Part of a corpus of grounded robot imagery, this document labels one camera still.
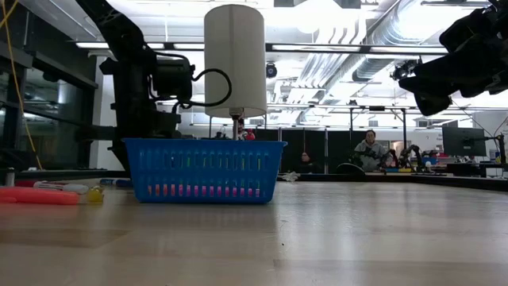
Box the blue plastic basket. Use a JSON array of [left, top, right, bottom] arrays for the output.
[[122, 137, 287, 205]]

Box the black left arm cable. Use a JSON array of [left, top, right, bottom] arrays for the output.
[[174, 68, 233, 109]]

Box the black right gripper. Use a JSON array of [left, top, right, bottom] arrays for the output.
[[398, 51, 508, 117]]

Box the black metal rig frame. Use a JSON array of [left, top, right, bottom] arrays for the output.
[[0, 168, 508, 192]]

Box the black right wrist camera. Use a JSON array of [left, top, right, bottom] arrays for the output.
[[439, 6, 497, 55]]

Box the black computer monitor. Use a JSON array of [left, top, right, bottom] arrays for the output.
[[441, 126, 487, 158]]

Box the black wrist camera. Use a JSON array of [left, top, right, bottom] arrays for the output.
[[152, 58, 196, 102], [439, 6, 497, 55]]

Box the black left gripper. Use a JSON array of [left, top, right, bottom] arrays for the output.
[[75, 109, 184, 172]]

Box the orange highlighter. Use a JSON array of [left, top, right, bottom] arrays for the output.
[[0, 186, 81, 207], [146, 184, 176, 199]]

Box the black room partition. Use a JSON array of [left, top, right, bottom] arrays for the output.
[[253, 127, 355, 175]]

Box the pink highlighter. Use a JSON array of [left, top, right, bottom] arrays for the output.
[[176, 184, 263, 199]]

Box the black office chair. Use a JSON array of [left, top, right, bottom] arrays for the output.
[[336, 162, 366, 176]]

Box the yellow power cable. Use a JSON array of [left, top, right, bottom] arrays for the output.
[[0, 0, 44, 171]]

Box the yellow thin highlighter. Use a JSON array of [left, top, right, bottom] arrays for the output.
[[86, 185, 106, 204]]

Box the black ceiling-mounted device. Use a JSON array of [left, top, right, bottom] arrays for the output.
[[391, 59, 422, 80]]

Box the blue cap white marker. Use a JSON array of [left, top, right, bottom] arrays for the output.
[[98, 178, 133, 187]]

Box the white cylindrical bucket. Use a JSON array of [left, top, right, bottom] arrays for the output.
[[203, 3, 268, 141]]

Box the black background rig frame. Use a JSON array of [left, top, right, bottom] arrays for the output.
[[348, 105, 410, 152]]

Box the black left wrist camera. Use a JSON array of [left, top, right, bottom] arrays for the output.
[[152, 58, 196, 102]]

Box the red cap white marker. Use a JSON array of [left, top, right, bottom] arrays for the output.
[[14, 179, 90, 195]]

